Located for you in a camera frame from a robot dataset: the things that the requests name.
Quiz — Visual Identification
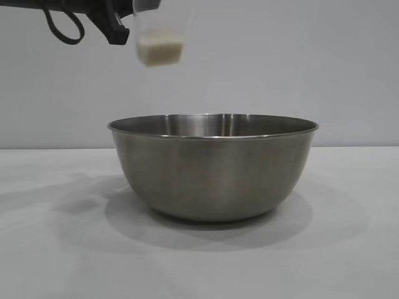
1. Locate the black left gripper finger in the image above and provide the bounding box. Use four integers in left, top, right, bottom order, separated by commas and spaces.
134, 0, 161, 11

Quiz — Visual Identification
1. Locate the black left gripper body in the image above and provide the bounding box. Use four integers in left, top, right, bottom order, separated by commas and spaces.
41, 0, 132, 46

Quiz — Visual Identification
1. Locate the translucent plastic measuring cup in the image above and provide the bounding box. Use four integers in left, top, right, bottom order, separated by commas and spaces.
132, 0, 185, 68

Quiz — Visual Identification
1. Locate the white uncooked rice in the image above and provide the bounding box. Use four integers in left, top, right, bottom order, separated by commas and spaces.
137, 38, 185, 67

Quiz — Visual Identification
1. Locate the stainless steel mixing bowl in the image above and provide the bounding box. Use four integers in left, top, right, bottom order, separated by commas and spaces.
107, 113, 320, 223

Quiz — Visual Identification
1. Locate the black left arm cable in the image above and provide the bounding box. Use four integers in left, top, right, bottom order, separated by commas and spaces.
42, 4, 86, 45

